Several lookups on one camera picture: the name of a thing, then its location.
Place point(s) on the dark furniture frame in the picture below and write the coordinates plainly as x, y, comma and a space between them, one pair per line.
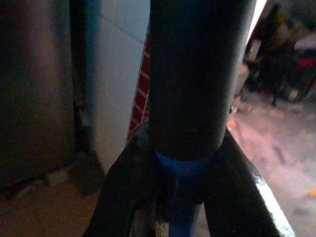
274, 64

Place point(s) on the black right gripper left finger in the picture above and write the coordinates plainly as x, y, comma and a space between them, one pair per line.
121, 187

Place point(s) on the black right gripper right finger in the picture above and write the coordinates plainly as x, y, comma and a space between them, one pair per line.
234, 187

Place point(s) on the dark upright post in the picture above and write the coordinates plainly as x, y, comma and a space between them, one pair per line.
84, 86

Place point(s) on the red tiled pillar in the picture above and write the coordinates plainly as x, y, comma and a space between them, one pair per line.
141, 98

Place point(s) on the red bowl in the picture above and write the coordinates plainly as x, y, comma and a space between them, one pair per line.
304, 62

